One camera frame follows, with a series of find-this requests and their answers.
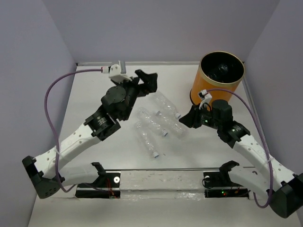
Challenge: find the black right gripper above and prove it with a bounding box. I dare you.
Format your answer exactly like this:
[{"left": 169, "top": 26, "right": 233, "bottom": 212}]
[{"left": 180, "top": 102, "right": 222, "bottom": 130}]

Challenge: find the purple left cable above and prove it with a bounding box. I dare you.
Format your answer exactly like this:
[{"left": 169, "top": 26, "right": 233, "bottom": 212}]
[{"left": 45, "top": 68, "right": 105, "bottom": 193}]

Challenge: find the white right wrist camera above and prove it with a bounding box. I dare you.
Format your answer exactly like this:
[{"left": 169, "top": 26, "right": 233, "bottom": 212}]
[{"left": 198, "top": 89, "right": 212, "bottom": 109}]

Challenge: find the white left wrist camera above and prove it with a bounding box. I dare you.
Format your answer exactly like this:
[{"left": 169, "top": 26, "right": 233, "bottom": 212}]
[{"left": 109, "top": 61, "right": 132, "bottom": 83}]

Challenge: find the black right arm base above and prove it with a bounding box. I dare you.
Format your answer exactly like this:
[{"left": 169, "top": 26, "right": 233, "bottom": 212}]
[{"left": 201, "top": 161, "right": 250, "bottom": 199}]

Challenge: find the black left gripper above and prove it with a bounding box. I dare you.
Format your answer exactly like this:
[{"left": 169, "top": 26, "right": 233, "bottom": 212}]
[{"left": 116, "top": 71, "right": 160, "bottom": 121}]

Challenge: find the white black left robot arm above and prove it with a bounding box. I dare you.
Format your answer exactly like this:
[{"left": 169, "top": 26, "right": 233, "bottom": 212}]
[{"left": 22, "top": 70, "right": 158, "bottom": 199}]

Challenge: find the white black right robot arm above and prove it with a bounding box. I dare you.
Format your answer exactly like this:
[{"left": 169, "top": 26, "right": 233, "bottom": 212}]
[{"left": 179, "top": 100, "right": 303, "bottom": 218}]

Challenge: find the clear plastic bottle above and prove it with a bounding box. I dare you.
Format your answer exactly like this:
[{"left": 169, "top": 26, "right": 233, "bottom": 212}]
[
  {"left": 151, "top": 91, "right": 181, "bottom": 119},
  {"left": 135, "top": 121, "right": 159, "bottom": 158},
  {"left": 136, "top": 107, "right": 168, "bottom": 137},
  {"left": 154, "top": 111, "right": 187, "bottom": 139}
]

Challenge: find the orange cylindrical bin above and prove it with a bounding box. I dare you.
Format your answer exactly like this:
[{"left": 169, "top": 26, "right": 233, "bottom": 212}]
[{"left": 189, "top": 51, "right": 245, "bottom": 107}]

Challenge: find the metal rail strip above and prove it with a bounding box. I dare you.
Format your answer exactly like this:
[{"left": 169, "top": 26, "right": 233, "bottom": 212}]
[{"left": 105, "top": 167, "right": 219, "bottom": 172}]

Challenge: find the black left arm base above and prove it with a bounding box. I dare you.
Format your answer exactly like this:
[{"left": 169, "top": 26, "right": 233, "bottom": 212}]
[{"left": 75, "top": 162, "right": 121, "bottom": 199}]

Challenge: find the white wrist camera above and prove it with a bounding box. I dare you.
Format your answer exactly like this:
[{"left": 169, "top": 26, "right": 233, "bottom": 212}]
[
  {"left": 198, "top": 89, "right": 212, "bottom": 109},
  {"left": 109, "top": 61, "right": 132, "bottom": 83}
]

